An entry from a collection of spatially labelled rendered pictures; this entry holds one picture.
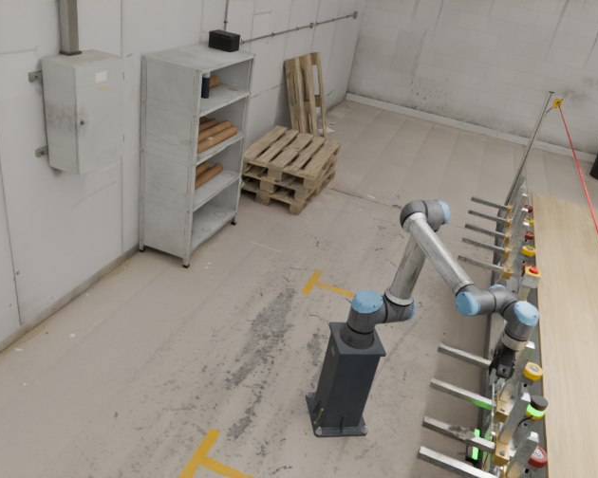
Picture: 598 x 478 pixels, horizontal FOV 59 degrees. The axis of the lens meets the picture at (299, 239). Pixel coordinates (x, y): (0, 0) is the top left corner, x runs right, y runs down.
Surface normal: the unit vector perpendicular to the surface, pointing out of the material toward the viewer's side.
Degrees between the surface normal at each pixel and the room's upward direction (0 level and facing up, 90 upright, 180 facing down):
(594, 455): 0
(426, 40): 90
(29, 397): 0
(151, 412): 0
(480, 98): 90
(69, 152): 90
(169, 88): 90
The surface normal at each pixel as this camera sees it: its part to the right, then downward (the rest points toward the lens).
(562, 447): 0.16, -0.86
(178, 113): -0.33, 0.42
